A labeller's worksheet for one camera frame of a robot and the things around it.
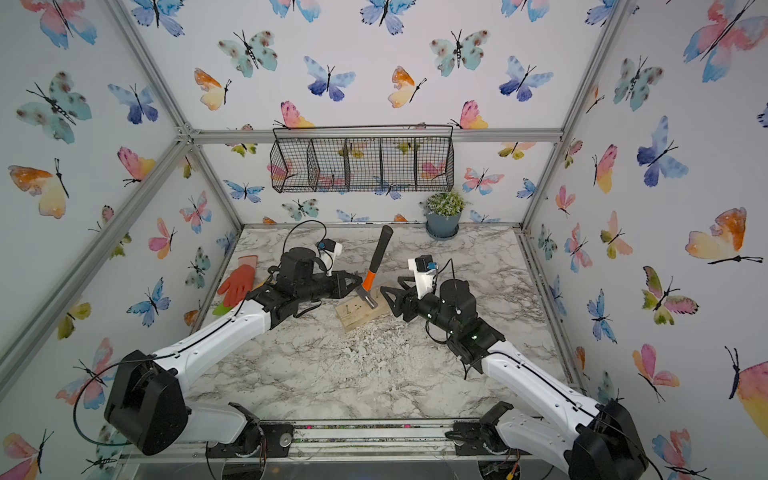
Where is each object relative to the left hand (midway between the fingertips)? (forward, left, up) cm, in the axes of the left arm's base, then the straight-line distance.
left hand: (363, 278), depth 79 cm
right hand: (-5, -8, +5) cm, 11 cm away
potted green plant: (+34, -26, -8) cm, 44 cm away
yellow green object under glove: (+3, +47, -21) cm, 52 cm away
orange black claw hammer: (-4, 0, 0) cm, 4 cm away
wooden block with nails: (0, +4, -18) cm, 19 cm away
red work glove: (+13, +44, -19) cm, 49 cm away
